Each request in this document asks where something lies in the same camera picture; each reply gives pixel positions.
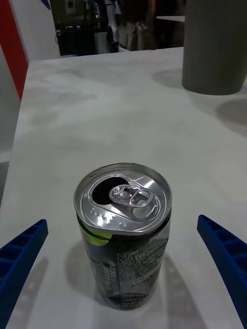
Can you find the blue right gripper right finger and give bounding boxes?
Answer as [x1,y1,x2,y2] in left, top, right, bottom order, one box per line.
[197,214,247,329]

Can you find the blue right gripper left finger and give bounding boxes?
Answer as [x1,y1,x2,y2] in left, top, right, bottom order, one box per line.
[0,218,49,329]

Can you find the black can with green mark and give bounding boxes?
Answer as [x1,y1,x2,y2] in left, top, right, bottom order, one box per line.
[74,161,172,312]

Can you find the grey plastic bin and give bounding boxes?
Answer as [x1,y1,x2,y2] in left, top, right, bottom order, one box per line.
[182,0,247,96]

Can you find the red and white panel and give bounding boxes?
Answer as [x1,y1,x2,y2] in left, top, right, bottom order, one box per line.
[0,0,29,100]

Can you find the black cabinet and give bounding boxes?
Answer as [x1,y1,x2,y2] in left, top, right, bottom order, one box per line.
[49,0,103,57]

